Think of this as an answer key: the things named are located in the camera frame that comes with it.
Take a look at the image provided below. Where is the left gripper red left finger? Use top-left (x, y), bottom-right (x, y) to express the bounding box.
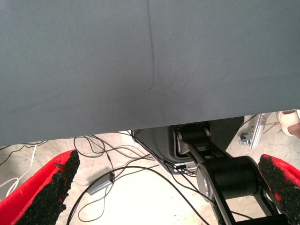
top-left (0, 149), bottom-right (81, 225)

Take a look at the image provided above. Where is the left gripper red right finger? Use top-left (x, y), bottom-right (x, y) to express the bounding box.
top-left (257, 154), bottom-right (300, 225)

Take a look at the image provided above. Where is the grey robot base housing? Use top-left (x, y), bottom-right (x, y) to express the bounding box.
top-left (131, 116), bottom-right (244, 175)

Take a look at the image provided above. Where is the aluminium profile bar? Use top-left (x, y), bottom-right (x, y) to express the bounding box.
top-left (249, 113), bottom-right (268, 150)

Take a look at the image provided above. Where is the caster wheel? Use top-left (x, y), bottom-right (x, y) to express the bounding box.
top-left (239, 132), bottom-right (254, 145)

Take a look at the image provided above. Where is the foot in white sandal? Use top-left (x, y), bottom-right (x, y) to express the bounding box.
top-left (276, 109), bottom-right (300, 137)

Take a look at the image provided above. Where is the grey adapter box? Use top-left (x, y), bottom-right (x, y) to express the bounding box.
top-left (88, 173), bottom-right (113, 195)

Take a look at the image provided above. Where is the dark grey table cloth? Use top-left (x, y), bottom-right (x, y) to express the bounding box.
top-left (0, 0), bottom-right (300, 147)

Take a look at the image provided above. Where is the white floor cable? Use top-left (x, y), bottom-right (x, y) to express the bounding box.
top-left (0, 144), bottom-right (38, 197)

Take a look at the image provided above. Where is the black jointed frame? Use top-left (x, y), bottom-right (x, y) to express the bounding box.
top-left (177, 126), bottom-right (291, 225)

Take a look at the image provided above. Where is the tangled black floor cable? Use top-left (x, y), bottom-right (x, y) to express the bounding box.
top-left (73, 131), bottom-right (165, 166)

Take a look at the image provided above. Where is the looped black floor cable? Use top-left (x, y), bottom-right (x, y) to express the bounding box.
top-left (78, 185), bottom-right (107, 222)

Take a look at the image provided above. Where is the long black floor cable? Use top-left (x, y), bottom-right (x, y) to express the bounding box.
top-left (66, 165), bottom-right (211, 225)

